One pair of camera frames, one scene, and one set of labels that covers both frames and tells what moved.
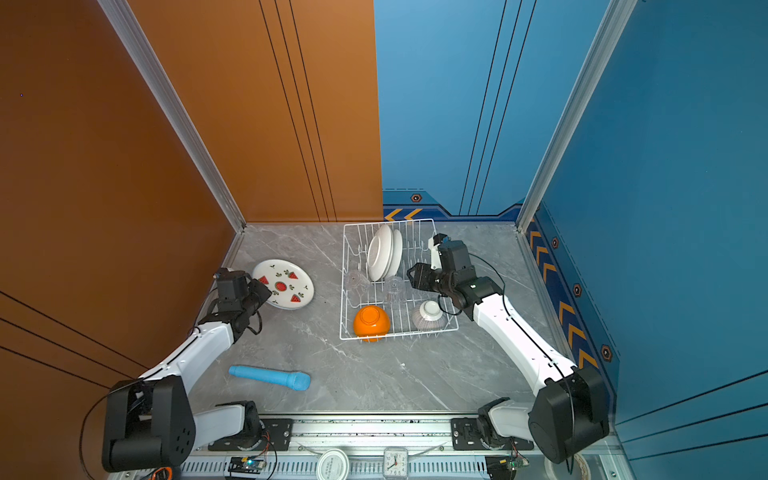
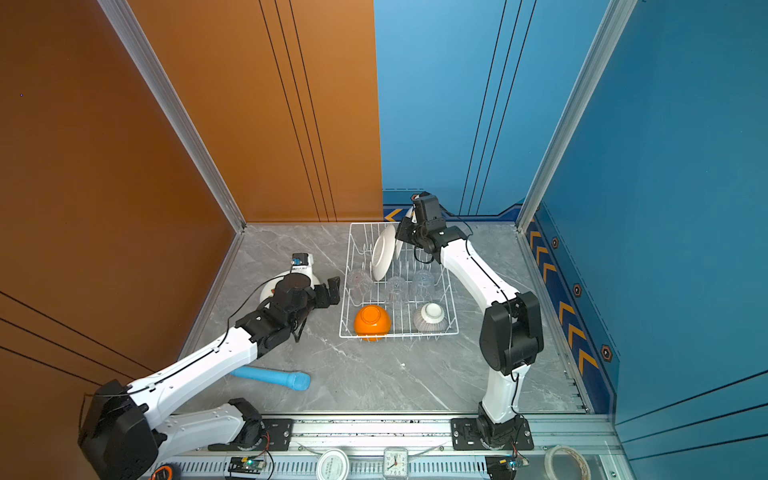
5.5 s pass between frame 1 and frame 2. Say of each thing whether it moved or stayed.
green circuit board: stayed
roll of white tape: stayed
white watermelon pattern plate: moved
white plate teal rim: stayed
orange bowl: stayed
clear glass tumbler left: stayed
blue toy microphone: stayed
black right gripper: moved
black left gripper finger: moved
